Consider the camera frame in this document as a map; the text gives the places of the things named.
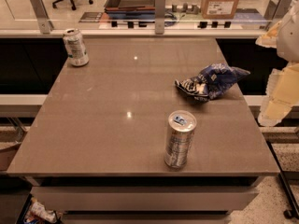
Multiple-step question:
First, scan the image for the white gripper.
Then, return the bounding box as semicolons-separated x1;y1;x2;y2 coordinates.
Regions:
255;2;299;127

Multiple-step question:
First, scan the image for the blue chip bag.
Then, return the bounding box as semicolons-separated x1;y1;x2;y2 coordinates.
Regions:
175;63;250;103

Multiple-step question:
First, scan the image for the silver energy drink can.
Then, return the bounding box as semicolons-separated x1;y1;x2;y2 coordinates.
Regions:
164;110;197;169

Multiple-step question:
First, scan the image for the white green 7up can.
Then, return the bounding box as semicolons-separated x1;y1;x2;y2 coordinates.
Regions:
63;28;89;67

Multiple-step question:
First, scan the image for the cardboard box with label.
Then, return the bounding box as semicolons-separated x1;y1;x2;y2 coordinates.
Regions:
201;0;239;19

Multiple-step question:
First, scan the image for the bin with snack bags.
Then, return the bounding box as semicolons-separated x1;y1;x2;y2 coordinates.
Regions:
16;195;63;224

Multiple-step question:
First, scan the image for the right metal glass bracket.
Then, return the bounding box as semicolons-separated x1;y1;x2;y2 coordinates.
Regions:
264;0;292;29

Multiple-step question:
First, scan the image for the metal glass bracket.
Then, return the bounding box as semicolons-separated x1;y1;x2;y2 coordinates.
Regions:
264;0;292;29
30;0;53;34
155;0;165;35

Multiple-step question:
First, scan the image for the middle metal glass bracket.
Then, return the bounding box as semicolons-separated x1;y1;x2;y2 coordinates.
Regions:
155;0;165;35

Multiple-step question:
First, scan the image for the left metal glass bracket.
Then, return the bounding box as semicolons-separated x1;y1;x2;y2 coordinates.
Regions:
30;0;53;34

